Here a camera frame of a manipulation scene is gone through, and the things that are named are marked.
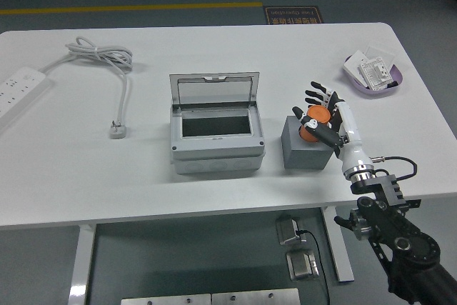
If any purple plastic tray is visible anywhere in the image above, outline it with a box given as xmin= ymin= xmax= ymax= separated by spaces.
xmin=343 ymin=54 xmax=406 ymax=100

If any transparent hinged box lid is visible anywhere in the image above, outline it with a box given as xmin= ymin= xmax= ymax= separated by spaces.
xmin=169 ymin=71 xmax=258 ymax=109

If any white power strip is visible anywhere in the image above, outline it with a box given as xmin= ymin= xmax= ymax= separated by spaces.
xmin=0 ymin=66 xmax=51 ymax=131

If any grey plastic junction box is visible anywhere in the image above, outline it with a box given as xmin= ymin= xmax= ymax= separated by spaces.
xmin=169 ymin=104 xmax=266 ymax=176

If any grey cube holder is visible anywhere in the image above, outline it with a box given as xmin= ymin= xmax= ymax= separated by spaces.
xmin=281 ymin=115 xmax=335 ymax=170

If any white table leg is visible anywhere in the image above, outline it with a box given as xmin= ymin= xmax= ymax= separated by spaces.
xmin=320 ymin=207 xmax=355 ymax=283
xmin=67 ymin=224 xmax=97 ymax=305

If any metal base plate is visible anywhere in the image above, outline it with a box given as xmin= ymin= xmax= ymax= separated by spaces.
xmin=120 ymin=294 xmax=211 ymax=305
xmin=211 ymin=287 xmax=301 ymax=305

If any brown floor sign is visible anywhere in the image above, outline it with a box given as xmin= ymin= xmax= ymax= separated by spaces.
xmin=263 ymin=6 xmax=323 ymax=26

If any metal floor box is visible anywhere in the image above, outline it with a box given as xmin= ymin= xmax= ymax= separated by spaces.
xmin=285 ymin=249 xmax=320 ymax=281
xmin=275 ymin=214 xmax=304 ymax=247

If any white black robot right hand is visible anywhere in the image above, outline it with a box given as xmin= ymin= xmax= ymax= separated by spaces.
xmin=291 ymin=81 xmax=375 ymax=177

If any white square socket box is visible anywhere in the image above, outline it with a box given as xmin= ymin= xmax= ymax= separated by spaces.
xmin=343 ymin=51 xmax=372 ymax=86

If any white printed socket module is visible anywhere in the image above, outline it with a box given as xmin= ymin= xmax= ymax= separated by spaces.
xmin=358 ymin=56 xmax=393 ymax=91

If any black floor cable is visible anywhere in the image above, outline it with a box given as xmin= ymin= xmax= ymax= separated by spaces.
xmin=296 ymin=229 xmax=331 ymax=305

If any white power cable with plug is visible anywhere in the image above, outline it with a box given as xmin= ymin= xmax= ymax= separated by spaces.
xmin=39 ymin=36 xmax=135 ymax=141

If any orange cylindrical battery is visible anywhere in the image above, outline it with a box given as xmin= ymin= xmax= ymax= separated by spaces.
xmin=298 ymin=104 xmax=331 ymax=143

